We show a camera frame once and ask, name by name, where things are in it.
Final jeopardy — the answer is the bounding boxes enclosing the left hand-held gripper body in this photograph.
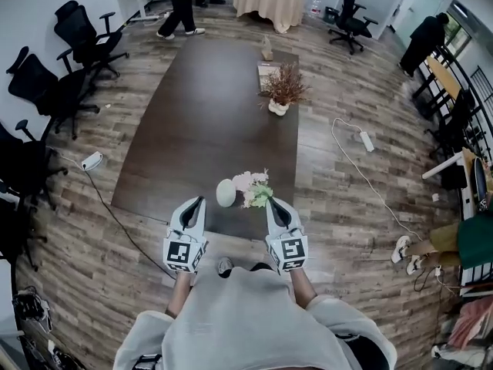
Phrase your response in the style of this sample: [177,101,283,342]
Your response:
[162,227,210,275]

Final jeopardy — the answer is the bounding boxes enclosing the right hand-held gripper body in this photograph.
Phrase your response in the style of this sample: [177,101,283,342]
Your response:
[265,227,310,274]

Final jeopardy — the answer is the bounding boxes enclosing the pink flowers with green leaves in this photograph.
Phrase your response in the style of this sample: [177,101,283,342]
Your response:
[241,183,275,210]

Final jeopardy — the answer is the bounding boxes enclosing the white round vase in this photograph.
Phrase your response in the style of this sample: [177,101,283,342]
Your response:
[215,179,236,209]

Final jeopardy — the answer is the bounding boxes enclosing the pale pink flower bunch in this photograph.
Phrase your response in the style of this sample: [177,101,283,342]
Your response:
[232,170,263,193]

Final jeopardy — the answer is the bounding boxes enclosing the person's left forearm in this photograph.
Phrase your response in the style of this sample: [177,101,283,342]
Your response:
[166,271,194,320]

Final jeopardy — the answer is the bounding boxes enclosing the person's right forearm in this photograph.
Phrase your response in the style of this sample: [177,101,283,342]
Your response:
[288,267,319,310]

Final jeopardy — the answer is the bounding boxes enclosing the person's left shoe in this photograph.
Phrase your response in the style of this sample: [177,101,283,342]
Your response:
[217,256,234,278]

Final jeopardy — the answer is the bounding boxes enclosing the person's grey shirt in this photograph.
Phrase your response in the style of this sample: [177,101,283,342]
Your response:
[113,266,398,370]

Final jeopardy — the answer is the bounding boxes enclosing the dark wooden table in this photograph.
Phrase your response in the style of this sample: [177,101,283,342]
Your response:
[111,36,301,243]

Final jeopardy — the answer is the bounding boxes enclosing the white power strip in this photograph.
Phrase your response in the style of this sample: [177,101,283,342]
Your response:
[81,151,105,171]
[359,130,376,153]

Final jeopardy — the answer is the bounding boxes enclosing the dried brown plant white pot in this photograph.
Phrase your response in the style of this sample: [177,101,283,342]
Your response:
[257,62,311,117]

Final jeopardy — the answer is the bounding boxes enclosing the beige book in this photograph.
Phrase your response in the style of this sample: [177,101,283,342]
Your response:
[257,60,286,92]

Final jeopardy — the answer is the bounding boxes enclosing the wooden tissue box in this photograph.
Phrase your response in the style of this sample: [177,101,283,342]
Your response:
[260,35,275,61]

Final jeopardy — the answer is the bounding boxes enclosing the black office chair curved headrest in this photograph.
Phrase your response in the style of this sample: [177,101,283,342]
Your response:
[6,46,102,140]

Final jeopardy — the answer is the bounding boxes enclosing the pink cloth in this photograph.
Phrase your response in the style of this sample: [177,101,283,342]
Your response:
[448,296,493,351]

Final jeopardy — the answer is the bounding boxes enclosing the light wooden desk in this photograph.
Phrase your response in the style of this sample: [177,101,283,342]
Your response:
[414,46,475,119]

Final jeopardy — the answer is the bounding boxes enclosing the white cable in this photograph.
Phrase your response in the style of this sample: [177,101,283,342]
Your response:
[330,116,424,243]

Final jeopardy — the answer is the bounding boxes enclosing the black strap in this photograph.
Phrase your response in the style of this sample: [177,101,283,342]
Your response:
[132,354,163,370]
[334,332,388,370]

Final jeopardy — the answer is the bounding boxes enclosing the white desk frame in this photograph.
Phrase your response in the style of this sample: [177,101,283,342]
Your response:
[421,151,468,181]

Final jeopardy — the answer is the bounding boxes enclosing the black cable bundle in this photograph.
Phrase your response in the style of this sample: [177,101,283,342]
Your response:
[11,286,53,333]

